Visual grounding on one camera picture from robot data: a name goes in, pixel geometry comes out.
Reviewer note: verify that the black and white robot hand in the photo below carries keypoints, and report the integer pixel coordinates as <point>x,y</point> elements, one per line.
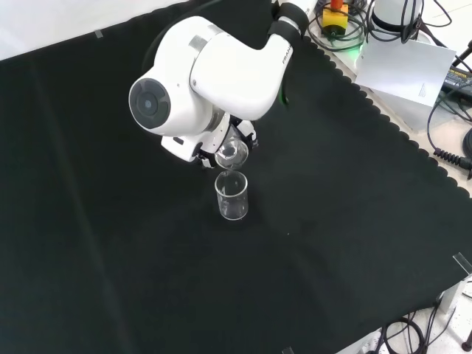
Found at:
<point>247,131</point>

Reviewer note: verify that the clear glass beaker with water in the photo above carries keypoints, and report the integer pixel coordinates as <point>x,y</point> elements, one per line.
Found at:
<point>240,156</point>

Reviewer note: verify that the empty clear glass beaker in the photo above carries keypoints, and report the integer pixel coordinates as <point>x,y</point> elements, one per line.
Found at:
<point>232,214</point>

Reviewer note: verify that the yellow stop button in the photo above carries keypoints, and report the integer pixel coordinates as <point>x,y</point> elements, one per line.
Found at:
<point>335,18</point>

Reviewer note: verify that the pale board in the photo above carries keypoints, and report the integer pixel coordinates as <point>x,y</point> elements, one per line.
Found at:
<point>398,70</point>

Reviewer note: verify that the black bench cloth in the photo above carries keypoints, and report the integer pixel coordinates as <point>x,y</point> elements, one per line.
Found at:
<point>110,221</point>

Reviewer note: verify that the clear tape piece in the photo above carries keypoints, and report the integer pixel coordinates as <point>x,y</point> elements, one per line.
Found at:
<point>461,262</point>
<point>287,350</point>
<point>99,34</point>

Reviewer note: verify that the black power adapter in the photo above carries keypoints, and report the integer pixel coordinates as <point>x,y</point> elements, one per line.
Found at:
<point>457,79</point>

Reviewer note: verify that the black tripod leg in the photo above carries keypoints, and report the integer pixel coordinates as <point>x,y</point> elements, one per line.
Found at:
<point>465,51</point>

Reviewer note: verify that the white power strip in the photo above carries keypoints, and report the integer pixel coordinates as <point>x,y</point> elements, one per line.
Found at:
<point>368,344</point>

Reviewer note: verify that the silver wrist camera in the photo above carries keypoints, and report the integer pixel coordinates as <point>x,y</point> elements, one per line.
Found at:
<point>177,147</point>

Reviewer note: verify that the grey metal bracket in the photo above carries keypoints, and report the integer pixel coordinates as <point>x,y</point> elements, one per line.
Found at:
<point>451,295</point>

